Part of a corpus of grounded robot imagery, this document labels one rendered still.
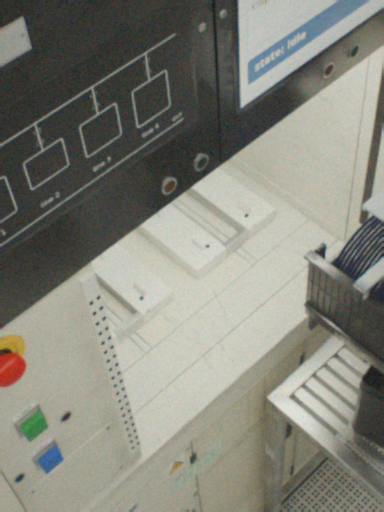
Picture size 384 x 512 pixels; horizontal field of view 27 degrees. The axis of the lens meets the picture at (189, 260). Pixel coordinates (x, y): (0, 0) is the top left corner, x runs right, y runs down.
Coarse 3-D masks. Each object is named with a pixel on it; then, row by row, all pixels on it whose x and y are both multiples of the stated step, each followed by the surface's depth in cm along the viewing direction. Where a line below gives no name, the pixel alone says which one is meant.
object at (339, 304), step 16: (368, 208) 108; (304, 256) 116; (320, 256) 117; (336, 256) 124; (320, 272) 118; (336, 272) 114; (368, 272) 110; (320, 288) 120; (336, 288) 117; (352, 288) 112; (368, 288) 109; (304, 304) 126; (320, 304) 123; (336, 304) 119; (352, 304) 116; (368, 304) 110; (320, 320) 126; (336, 320) 122; (352, 320) 119; (368, 320) 115; (336, 336) 125; (352, 336) 121; (368, 336) 118; (368, 352) 120
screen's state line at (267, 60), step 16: (352, 0) 96; (368, 0) 98; (320, 16) 93; (336, 16) 95; (304, 32) 92; (320, 32) 95; (272, 48) 90; (288, 48) 92; (256, 64) 89; (272, 64) 91
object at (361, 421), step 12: (372, 372) 134; (360, 384) 131; (372, 384) 139; (360, 396) 133; (372, 396) 130; (360, 408) 136; (372, 408) 133; (360, 420) 139; (372, 420) 136; (360, 432) 142; (372, 432) 139
